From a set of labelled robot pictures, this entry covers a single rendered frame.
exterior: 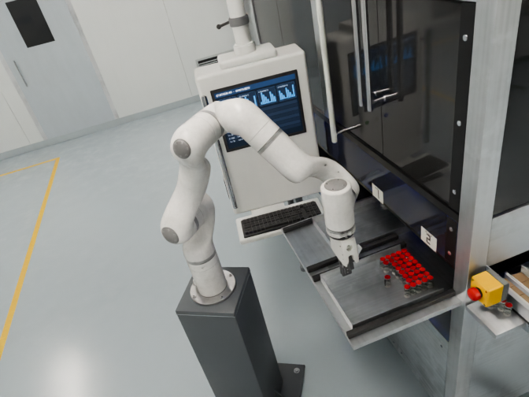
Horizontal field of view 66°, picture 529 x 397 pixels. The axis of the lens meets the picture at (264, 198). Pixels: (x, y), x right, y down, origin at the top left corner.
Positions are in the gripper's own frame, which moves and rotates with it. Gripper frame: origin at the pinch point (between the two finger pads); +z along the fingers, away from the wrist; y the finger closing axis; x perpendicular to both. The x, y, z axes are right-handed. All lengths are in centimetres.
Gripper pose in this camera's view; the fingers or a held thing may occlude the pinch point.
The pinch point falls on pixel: (345, 268)
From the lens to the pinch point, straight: 132.2
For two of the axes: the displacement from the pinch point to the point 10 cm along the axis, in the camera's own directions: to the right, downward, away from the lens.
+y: -2.9, -4.8, 8.3
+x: -9.4, 3.2, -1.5
